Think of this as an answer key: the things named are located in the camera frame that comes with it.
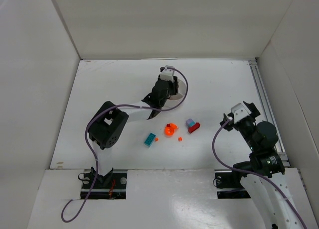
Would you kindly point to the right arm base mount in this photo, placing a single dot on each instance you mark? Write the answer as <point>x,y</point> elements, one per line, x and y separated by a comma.
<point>228,185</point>

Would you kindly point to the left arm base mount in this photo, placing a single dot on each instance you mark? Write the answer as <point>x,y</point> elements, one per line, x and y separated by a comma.
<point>112,186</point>

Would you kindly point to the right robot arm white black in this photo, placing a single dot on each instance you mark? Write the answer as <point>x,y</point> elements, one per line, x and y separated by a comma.
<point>263,177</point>

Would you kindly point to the teal lego brick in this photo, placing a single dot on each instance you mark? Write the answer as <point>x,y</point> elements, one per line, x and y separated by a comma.
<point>149,139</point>

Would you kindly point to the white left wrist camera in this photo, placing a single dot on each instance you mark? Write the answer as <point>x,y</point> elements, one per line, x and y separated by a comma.
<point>167,73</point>

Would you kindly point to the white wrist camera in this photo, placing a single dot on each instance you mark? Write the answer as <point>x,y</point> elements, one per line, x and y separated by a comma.
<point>239,112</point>
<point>167,73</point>

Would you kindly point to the aluminium rail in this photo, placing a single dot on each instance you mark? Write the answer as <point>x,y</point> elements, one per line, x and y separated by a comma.
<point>267,110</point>

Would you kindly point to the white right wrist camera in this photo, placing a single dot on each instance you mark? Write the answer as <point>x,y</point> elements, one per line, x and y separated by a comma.
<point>239,112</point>

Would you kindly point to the white round divided container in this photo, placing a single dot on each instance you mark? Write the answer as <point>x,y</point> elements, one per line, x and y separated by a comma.
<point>176,99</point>

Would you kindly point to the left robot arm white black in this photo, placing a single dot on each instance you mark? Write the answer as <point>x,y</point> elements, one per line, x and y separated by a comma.
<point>106,126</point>

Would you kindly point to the red lego brick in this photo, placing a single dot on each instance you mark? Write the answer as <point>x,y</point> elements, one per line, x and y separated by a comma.
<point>194,127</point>

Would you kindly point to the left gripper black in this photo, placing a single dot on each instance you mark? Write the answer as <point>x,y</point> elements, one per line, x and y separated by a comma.
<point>171,83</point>

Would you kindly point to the orange round lego piece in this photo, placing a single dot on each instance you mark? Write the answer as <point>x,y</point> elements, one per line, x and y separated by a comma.
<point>170,129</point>

